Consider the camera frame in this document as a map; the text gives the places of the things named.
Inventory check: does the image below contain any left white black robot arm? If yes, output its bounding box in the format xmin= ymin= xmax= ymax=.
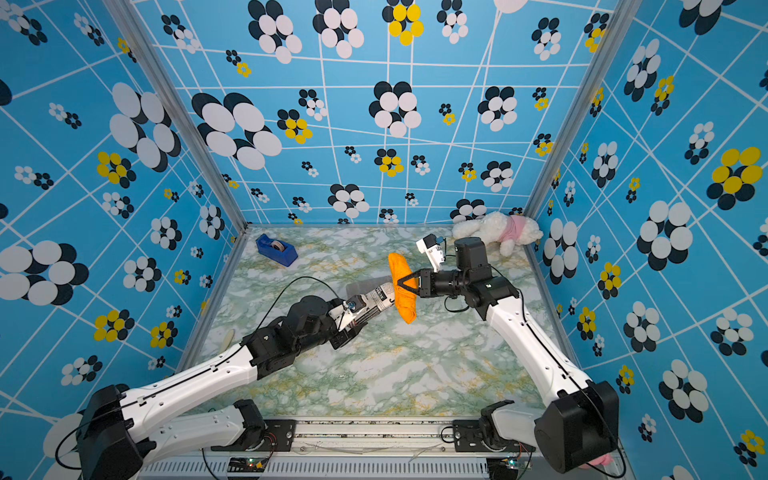
xmin=53 ymin=295 xmax=381 ymax=479

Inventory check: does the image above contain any left circuit board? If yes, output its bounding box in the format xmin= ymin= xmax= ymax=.
xmin=227 ymin=457 xmax=270 ymax=474

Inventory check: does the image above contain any aluminium front rail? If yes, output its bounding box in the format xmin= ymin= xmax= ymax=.
xmin=113 ymin=415 xmax=634 ymax=480

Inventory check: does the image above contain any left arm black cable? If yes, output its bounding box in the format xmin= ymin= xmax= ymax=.
xmin=251 ymin=275 xmax=343 ymax=337

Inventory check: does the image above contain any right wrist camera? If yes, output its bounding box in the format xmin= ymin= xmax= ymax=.
xmin=416 ymin=234 xmax=445 ymax=272

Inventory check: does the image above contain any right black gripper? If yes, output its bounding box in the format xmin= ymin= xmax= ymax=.
xmin=400 ymin=269 xmax=470 ymax=301

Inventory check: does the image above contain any pink alarm clock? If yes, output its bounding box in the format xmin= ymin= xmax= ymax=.
xmin=589 ymin=453 xmax=613 ymax=467

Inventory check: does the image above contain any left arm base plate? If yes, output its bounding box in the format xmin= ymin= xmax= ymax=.
xmin=211 ymin=419 xmax=296 ymax=453

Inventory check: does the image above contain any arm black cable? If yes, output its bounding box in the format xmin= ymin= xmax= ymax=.
xmin=251 ymin=275 xmax=343 ymax=337
xmin=443 ymin=263 xmax=619 ymax=480

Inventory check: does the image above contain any circuit board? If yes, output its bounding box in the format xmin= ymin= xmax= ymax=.
xmin=486 ymin=458 xmax=519 ymax=480
xmin=227 ymin=457 xmax=270 ymax=474

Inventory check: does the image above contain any white plush toy pink shirt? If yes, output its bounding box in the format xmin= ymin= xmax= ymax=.
xmin=453 ymin=212 xmax=543 ymax=256

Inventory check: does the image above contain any orange cloth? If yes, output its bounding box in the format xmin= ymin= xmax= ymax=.
xmin=388 ymin=253 xmax=419 ymax=324

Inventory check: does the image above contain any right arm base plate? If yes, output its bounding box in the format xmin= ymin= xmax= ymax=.
xmin=451 ymin=420 xmax=537 ymax=455

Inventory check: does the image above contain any right circuit board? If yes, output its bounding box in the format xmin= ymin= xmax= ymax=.
xmin=486 ymin=458 xmax=519 ymax=480

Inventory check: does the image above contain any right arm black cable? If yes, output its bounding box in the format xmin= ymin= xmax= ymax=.
xmin=443 ymin=263 xmax=619 ymax=480

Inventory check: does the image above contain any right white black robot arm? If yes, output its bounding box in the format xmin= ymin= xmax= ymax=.
xmin=388 ymin=235 xmax=619 ymax=473

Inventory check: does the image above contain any blue tape dispenser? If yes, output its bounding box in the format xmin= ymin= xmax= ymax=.
xmin=256 ymin=234 xmax=298 ymax=267

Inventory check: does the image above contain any newspaper print eyeglass case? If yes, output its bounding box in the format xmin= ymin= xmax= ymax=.
xmin=364 ymin=281 xmax=395 ymax=317

